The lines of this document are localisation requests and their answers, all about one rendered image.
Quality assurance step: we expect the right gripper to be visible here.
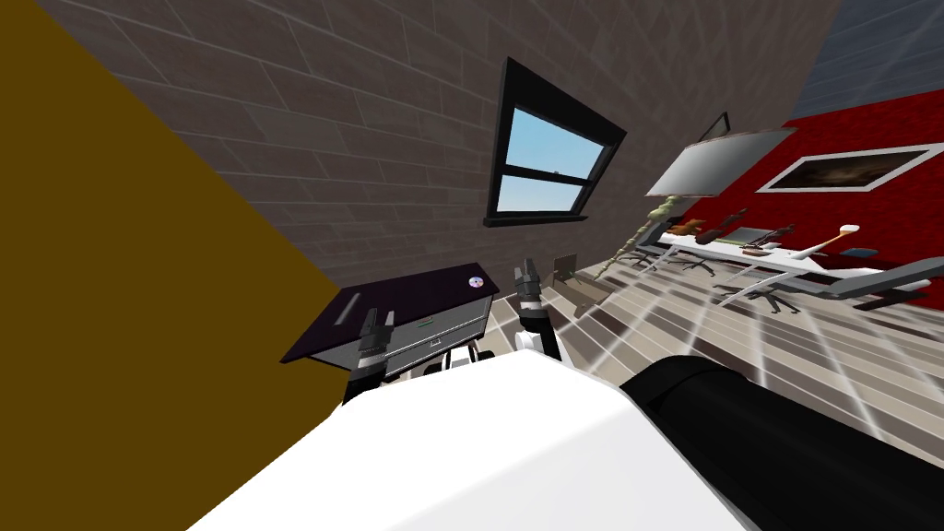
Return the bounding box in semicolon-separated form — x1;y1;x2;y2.
513;257;545;301

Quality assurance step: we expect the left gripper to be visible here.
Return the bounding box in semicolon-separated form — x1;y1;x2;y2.
358;309;395;357

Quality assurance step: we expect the dark purple desk with drawers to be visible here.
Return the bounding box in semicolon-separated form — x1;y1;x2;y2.
278;263;502;380

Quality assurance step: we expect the black framed window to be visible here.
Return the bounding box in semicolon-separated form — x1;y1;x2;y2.
482;57;629;229

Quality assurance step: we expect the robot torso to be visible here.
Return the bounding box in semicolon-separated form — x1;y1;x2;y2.
183;342;748;531

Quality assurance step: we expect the floor lamp with white shade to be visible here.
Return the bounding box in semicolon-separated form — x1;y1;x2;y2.
593;127;799;282

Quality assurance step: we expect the small black framed picture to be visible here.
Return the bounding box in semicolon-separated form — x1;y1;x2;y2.
696;111;732;144

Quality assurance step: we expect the long white table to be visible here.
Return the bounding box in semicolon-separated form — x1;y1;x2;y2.
633;208;890;308

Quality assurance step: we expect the white framed dark picture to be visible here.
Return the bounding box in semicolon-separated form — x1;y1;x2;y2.
757;143;944;195

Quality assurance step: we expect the grey table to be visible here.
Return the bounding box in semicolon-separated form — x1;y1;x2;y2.
792;255;944;313

